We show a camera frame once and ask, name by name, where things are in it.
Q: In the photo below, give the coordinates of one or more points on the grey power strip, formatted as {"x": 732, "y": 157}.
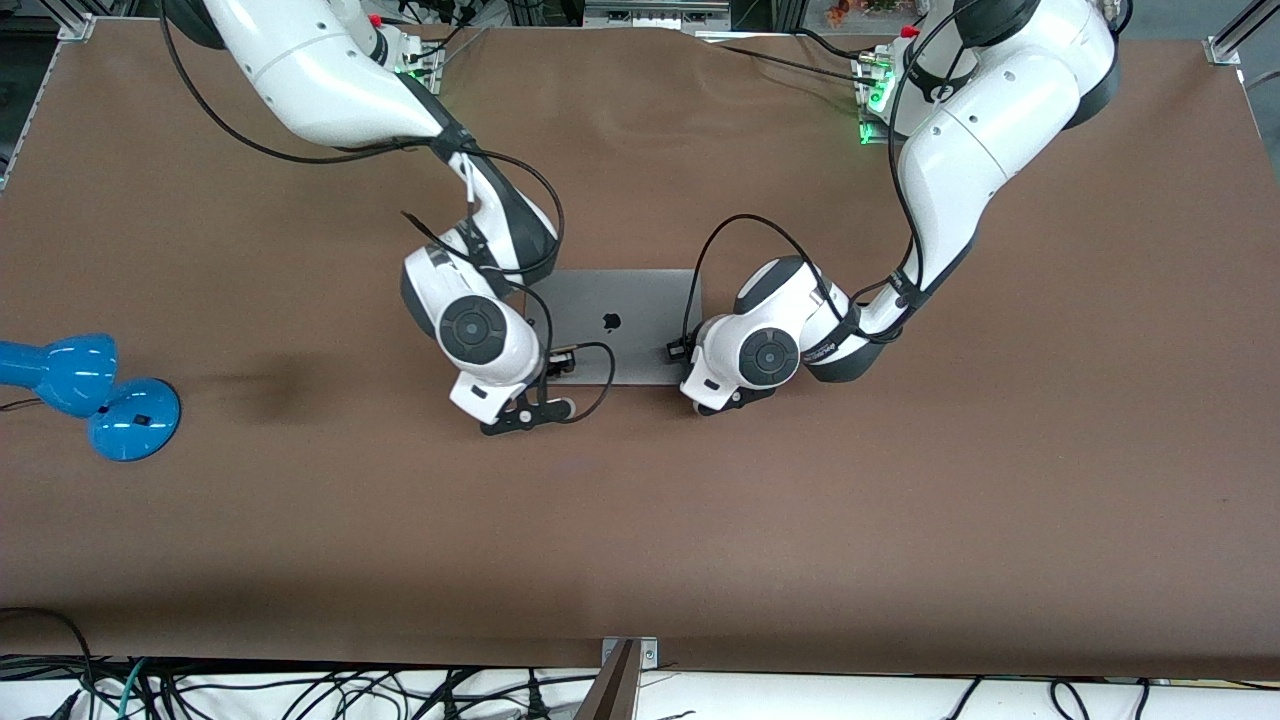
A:
{"x": 655, "y": 14}

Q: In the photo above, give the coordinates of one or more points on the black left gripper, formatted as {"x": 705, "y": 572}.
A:
{"x": 678, "y": 351}

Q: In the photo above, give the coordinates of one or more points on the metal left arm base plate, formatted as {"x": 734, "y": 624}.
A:
{"x": 868, "y": 100}

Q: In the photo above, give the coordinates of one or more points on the blue desk lamp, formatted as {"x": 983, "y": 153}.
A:
{"x": 130, "y": 420}

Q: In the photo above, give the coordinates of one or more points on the white sheet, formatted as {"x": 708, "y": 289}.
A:
{"x": 900, "y": 700}

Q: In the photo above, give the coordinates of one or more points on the aluminium corner profile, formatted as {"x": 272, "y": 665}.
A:
{"x": 75, "y": 20}
{"x": 1235, "y": 35}

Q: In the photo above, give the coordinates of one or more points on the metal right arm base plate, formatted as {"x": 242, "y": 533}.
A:
{"x": 432, "y": 70}

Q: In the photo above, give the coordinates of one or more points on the grey laptop computer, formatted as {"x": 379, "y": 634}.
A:
{"x": 620, "y": 300}

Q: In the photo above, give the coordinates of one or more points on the brown camera mount post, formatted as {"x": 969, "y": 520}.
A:
{"x": 620, "y": 690}

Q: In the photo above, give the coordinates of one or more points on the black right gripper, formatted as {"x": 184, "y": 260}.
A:
{"x": 561, "y": 363}

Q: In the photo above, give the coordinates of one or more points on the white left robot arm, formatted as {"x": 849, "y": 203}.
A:
{"x": 980, "y": 150}

